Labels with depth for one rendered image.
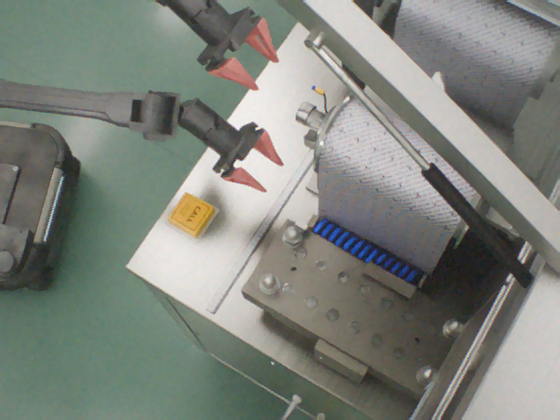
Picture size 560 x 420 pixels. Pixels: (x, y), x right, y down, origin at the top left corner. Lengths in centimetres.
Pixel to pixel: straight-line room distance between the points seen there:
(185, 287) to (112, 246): 106
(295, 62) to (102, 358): 121
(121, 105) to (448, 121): 81
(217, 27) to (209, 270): 55
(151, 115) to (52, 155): 117
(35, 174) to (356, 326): 138
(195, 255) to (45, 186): 98
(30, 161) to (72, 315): 51
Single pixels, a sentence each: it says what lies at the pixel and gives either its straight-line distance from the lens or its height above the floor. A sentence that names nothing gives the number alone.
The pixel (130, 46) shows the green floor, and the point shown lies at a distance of 287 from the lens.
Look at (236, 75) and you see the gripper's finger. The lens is 116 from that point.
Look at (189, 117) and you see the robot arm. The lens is 132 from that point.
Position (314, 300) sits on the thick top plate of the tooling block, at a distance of 135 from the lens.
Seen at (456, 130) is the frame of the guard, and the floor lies 179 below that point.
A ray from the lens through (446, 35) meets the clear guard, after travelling 65.
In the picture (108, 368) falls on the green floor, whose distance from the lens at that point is 245.
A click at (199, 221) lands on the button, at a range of 152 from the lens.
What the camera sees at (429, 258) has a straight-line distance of 130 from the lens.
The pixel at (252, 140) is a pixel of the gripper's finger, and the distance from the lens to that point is 134.
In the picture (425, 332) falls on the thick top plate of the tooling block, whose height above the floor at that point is 103.
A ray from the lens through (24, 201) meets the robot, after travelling 242.
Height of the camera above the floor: 234
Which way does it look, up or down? 70 degrees down
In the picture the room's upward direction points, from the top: 8 degrees counter-clockwise
